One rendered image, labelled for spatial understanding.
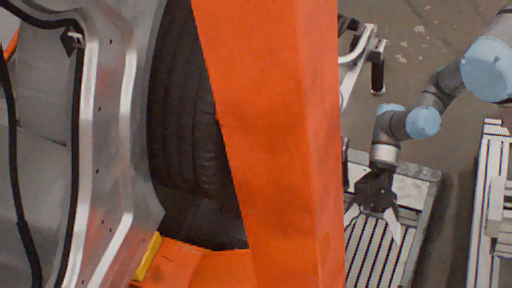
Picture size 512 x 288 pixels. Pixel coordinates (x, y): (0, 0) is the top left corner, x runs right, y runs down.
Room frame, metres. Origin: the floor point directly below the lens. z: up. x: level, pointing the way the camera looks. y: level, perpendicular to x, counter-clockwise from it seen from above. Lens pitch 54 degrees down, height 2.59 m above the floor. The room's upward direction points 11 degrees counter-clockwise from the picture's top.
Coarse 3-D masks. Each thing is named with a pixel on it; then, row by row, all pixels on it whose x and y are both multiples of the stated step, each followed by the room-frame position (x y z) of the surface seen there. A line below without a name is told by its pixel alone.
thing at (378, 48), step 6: (354, 36) 1.48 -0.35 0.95; (360, 36) 1.47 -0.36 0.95; (354, 42) 1.46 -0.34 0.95; (378, 42) 1.44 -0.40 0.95; (384, 42) 1.44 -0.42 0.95; (354, 48) 1.44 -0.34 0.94; (372, 48) 1.43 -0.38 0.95; (378, 48) 1.42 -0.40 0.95; (384, 48) 1.43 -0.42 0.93; (372, 54) 1.42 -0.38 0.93; (378, 54) 1.41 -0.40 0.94; (384, 54) 1.43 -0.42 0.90; (366, 60) 1.43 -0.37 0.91; (372, 60) 1.42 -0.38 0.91; (378, 60) 1.41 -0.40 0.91
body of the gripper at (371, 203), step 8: (376, 168) 1.08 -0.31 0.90; (384, 168) 1.07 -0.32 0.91; (392, 168) 1.06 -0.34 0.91; (392, 176) 1.07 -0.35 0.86; (384, 184) 1.03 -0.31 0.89; (392, 184) 1.06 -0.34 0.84; (376, 192) 1.01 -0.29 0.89; (384, 192) 1.01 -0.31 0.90; (392, 192) 1.02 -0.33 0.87; (360, 200) 1.01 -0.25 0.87; (368, 200) 1.00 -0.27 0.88; (376, 200) 1.00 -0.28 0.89; (384, 200) 0.99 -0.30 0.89; (368, 208) 0.99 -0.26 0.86; (376, 208) 0.98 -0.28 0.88; (384, 208) 0.98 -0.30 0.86
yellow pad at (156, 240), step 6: (156, 234) 1.12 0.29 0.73; (156, 240) 1.11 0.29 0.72; (162, 240) 1.12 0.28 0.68; (150, 246) 1.08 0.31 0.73; (156, 246) 1.10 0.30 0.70; (150, 252) 1.07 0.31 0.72; (156, 252) 1.09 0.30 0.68; (144, 258) 1.05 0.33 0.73; (150, 258) 1.07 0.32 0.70; (144, 264) 1.04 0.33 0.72; (150, 264) 1.05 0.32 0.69; (138, 270) 1.02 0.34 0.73; (144, 270) 1.03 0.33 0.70; (138, 276) 1.01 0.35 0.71; (144, 276) 1.02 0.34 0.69
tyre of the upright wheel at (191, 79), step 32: (160, 32) 1.43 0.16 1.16; (192, 32) 1.41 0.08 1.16; (160, 64) 1.36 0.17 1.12; (192, 64) 1.33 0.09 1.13; (160, 96) 1.30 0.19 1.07; (192, 96) 1.27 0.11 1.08; (160, 128) 1.26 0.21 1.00; (192, 128) 1.22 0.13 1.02; (160, 160) 1.23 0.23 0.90; (192, 160) 1.19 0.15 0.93; (224, 160) 1.21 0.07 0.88; (192, 192) 1.22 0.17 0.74; (224, 192) 1.17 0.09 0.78
